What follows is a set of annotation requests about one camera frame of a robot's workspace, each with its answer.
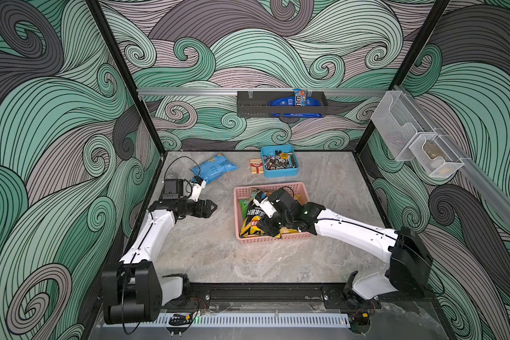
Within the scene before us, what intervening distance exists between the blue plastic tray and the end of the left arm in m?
0.43

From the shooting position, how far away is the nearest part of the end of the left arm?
0.73 metres

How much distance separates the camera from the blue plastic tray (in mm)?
1124
